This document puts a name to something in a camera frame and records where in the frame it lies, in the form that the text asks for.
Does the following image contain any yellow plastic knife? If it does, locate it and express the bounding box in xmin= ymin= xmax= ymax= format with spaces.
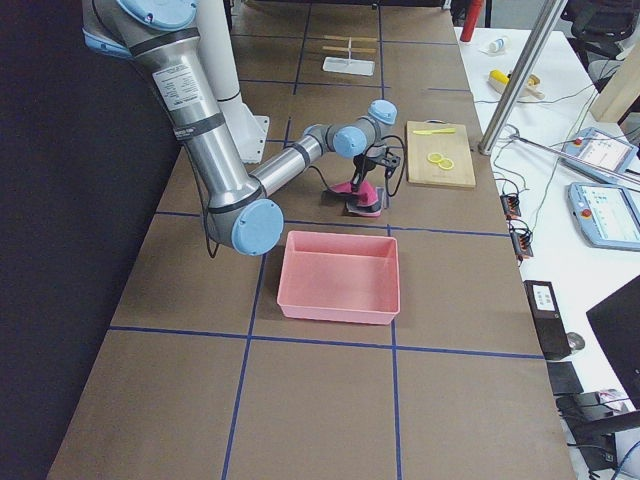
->
xmin=411 ymin=127 xmax=456 ymax=136

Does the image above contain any far orange connector block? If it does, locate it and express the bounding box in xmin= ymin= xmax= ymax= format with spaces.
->
xmin=500 ymin=192 xmax=521 ymax=219

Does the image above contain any rear lemon slice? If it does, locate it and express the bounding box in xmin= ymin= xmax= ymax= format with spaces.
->
xmin=427 ymin=152 xmax=444 ymax=164

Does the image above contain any near teach pendant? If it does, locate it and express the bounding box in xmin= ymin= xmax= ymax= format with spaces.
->
xmin=567 ymin=182 xmax=639 ymax=252

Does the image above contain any front lemon slice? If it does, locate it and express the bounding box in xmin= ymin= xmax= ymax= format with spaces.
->
xmin=437 ymin=158 xmax=455 ymax=171

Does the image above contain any far teach pendant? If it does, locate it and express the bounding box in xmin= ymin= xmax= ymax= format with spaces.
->
xmin=562 ymin=127 xmax=638 ymax=184

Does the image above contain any black monitor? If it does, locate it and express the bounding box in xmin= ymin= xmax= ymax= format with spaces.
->
xmin=587 ymin=277 xmax=640 ymax=409

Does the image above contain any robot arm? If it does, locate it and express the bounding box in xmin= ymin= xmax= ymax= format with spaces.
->
xmin=82 ymin=1 xmax=400 ymax=256

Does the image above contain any orange connector block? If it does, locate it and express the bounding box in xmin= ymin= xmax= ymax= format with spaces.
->
xmin=508 ymin=219 xmax=534 ymax=263
xmin=500 ymin=192 xmax=521 ymax=219

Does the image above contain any aluminium frame post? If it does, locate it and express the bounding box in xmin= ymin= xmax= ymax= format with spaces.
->
xmin=478 ymin=0 xmax=567 ymax=156

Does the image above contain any black office chair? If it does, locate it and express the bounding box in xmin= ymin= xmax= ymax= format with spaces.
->
xmin=561 ymin=0 xmax=639 ymax=67

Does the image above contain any near orange connector block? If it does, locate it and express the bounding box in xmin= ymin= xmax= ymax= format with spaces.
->
xmin=508 ymin=219 xmax=534 ymax=263

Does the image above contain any black box with label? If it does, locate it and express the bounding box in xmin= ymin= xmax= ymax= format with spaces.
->
xmin=523 ymin=280 xmax=571 ymax=361

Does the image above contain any pink and grey cloth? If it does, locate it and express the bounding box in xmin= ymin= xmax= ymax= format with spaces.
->
xmin=325 ymin=180 xmax=385 ymax=218

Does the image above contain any bamboo cutting board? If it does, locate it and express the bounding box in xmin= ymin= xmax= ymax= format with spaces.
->
xmin=406 ymin=121 xmax=476 ymax=189

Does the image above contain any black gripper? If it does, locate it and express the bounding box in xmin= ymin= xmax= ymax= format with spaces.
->
xmin=350 ymin=154 xmax=375 ymax=191

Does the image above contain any pink plastic bin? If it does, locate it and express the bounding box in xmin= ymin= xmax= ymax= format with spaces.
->
xmin=277 ymin=231 xmax=401 ymax=325

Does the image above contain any yellow toy on tray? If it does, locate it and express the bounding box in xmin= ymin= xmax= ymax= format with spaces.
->
xmin=488 ymin=69 xmax=546 ymax=104

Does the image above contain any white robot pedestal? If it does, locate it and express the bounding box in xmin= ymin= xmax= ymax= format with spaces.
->
xmin=196 ymin=0 xmax=270 ymax=164

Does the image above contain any lemon slice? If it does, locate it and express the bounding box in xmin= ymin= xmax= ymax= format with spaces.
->
xmin=437 ymin=158 xmax=455 ymax=171
xmin=427 ymin=152 xmax=444 ymax=164

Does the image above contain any teach pendant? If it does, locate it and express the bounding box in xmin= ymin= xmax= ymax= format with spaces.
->
xmin=567 ymin=182 xmax=639 ymax=252
xmin=562 ymin=127 xmax=638 ymax=184

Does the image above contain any red bottle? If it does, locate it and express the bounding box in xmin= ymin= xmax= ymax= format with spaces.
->
xmin=460 ymin=0 xmax=485 ymax=43

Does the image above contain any white small bottle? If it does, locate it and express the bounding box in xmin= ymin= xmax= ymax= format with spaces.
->
xmin=479 ymin=36 xmax=511 ymax=56

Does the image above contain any white rectangular tray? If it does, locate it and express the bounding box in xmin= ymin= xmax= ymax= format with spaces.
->
xmin=322 ymin=56 xmax=375 ymax=77

